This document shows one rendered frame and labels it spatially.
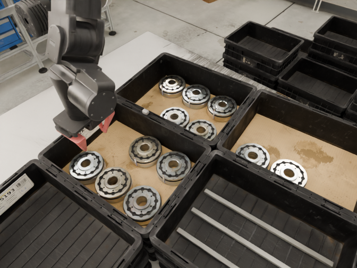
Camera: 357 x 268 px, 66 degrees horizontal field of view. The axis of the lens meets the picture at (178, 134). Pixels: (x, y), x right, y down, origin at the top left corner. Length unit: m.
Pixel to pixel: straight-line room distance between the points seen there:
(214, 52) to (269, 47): 0.89
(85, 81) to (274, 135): 0.67
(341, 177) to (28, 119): 1.20
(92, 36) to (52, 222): 0.54
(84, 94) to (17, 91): 2.34
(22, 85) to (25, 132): 1.56
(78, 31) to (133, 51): 1.09
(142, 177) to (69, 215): 0.22
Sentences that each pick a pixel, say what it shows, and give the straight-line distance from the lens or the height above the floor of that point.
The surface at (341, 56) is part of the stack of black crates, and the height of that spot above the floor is 0.51.
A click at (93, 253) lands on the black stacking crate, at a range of 0.78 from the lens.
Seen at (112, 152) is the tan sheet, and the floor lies 0.83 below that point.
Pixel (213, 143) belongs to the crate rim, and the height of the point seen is 0.93.
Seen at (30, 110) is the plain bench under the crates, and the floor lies 0.70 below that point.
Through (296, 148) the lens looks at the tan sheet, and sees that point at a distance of 0.95.
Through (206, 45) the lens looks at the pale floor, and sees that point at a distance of 2.89.
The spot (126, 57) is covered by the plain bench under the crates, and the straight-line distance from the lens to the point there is 1.53.
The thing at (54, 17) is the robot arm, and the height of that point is 1.34.
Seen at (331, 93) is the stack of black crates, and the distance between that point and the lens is 1.94.
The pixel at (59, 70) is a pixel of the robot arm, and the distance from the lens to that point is 0.52.
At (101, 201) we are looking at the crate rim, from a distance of 0.71.
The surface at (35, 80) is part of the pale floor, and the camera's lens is 2.83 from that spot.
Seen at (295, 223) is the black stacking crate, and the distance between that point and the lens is 0.82.
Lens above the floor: 1.54
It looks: 50 degrees down
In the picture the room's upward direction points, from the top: 3 degrees counter-clockwise
